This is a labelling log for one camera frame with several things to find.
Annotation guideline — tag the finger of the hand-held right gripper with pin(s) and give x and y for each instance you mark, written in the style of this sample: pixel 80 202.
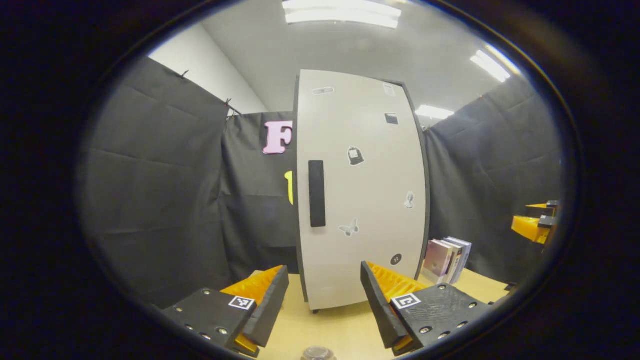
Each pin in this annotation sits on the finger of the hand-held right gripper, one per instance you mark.
pixel 540 209
pixel 527 227

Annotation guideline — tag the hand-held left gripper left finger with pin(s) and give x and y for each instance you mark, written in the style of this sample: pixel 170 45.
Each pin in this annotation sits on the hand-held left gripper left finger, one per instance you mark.
pixel 272 305

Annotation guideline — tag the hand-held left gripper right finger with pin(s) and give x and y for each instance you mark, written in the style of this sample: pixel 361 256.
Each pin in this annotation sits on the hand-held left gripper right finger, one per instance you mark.
pixel 377 305

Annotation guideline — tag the clear plastic bottle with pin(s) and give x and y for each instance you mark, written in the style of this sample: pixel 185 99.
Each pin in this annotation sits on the clear plastic bottle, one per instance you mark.
pixel 318 354

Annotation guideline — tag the light blue book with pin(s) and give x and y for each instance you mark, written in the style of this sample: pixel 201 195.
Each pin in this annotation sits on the light blue book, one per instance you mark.
pixel 465 252

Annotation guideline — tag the pale purple book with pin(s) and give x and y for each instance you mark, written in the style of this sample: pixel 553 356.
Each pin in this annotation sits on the pale purple book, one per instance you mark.
pixel 436 260

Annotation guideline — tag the white book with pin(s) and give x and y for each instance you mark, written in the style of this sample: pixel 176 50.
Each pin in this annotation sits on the white book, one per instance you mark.
pixel 455 262

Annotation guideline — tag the ceiling light panel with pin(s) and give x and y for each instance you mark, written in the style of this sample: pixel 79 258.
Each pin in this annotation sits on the ceiling light panel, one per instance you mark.
pixel 342 12
pixel 434 112
pixel 491 66

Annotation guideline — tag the black backdrop cloth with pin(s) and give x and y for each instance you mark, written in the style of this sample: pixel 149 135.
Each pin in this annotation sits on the black backdrop cloth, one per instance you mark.
pixel 160 190

